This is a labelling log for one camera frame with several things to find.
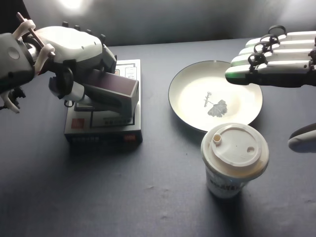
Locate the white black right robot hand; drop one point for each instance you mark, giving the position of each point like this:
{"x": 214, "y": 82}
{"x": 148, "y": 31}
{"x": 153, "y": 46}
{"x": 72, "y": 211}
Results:
{"x": 284, "y": 59}

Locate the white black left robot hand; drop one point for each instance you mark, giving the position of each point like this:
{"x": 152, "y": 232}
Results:
{"x": 74, "y": 44}

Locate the small grey box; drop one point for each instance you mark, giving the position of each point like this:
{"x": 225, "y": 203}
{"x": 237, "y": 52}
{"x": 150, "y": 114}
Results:
{"x": 113, "y": 91}

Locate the white paper coffee cup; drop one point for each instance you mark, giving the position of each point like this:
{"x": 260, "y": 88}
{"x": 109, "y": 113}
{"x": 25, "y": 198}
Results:
{"x": 234, "y": 153}

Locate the black and white box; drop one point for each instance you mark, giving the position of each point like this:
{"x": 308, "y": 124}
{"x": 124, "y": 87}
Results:
{"x": 103, "y": 133}

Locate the white plate with leaf print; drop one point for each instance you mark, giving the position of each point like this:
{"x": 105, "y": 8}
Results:
{"x": 197, "y": 98}

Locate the grey table cloth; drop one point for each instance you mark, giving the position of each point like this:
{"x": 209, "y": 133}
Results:
{"x": 123, "y": 187}

